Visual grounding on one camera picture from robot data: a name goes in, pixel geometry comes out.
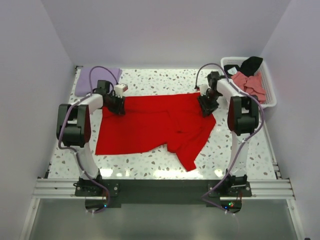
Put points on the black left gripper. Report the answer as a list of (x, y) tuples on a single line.
[(120, 109)]

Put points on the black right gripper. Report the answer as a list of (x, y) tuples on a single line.
[(207, 109)]

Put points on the red t shirt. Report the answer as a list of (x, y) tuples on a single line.
[(152, 121)]

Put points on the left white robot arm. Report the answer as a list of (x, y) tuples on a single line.
[(73, 132)]

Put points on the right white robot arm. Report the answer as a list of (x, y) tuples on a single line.
[(242, 121)]

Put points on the folded lilac t shirt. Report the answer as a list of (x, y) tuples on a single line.
[(82, 87)]

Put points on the pink t shirt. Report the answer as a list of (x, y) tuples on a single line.
[(252, 85)]

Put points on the black t shirt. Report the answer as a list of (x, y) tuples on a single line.
[(245, 65)]

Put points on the white plastic laundry basket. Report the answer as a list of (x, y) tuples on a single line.
[(267, 85)]

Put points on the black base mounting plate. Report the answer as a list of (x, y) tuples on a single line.
[(100, 203)]

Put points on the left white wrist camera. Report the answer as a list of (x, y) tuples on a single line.
[(119, 89)]

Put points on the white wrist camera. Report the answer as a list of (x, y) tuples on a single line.
[(203, 89), (119, 89)]

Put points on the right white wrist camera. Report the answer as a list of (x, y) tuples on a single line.
[(203, 89)]

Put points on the aluminium frame rail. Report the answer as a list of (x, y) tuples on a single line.
[(279, 189)]

